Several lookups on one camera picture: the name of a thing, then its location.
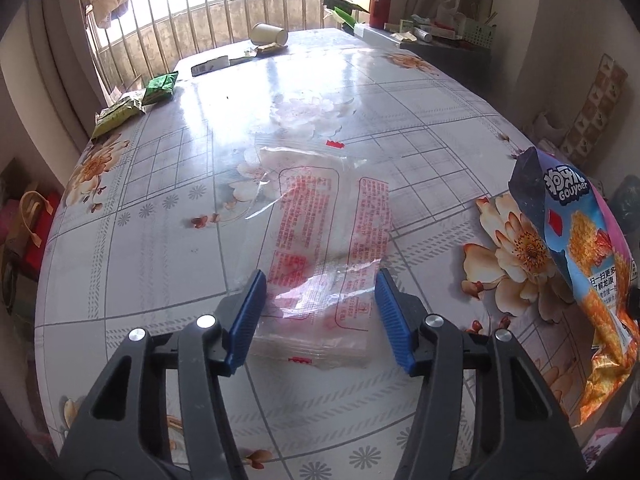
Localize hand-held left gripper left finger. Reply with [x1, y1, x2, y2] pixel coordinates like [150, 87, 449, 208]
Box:
[59, 269, 268, 480]

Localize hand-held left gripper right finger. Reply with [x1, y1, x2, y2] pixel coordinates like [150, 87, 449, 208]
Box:
[374, 267, 587, 480]

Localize clear red printed plastic bag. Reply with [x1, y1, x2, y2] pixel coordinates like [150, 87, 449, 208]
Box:
[245, 145, 393, 371]

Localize pink orange snack bag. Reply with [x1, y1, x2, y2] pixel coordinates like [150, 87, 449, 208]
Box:
[507, 146, 640, 428]

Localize light green packet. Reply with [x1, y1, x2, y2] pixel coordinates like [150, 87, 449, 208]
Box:
[91, 91, 147, 140]

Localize crumpled white plastic bag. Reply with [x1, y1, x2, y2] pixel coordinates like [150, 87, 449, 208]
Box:
[530, 110, 568, 143]

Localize dark green packet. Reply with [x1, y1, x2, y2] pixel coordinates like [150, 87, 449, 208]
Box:
[141, 71, 180, 107]

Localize white flat box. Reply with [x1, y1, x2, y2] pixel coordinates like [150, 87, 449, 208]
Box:
[190, 54, 231, 77]

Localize small brown wrapper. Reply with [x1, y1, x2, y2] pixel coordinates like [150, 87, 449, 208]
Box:
[244, 42, 290, 57]

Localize paper cup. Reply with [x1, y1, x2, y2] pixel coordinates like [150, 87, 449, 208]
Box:
[250, 22, 289, 46]

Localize red white long box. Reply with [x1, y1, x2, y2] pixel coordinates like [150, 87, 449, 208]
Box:
[417, 22, 458, 38]

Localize patterned tall carton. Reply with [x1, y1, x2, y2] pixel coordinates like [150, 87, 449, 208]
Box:
[559, 54, 628, 153]

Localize green plastic basket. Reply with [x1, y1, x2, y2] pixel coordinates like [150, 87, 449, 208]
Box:
[462, 15, 498, 50]

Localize green long carton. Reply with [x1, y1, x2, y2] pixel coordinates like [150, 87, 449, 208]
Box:
[322, 0, 373, 31]

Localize red thermos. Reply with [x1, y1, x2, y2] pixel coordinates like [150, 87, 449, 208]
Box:
[369, 0, 392, 30]

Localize grey curtain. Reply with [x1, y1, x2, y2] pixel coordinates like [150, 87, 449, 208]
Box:
[27, 0, 108, 151]

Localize red gift bag tan handles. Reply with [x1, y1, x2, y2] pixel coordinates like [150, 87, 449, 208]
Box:
[0, 190, 61, 271]

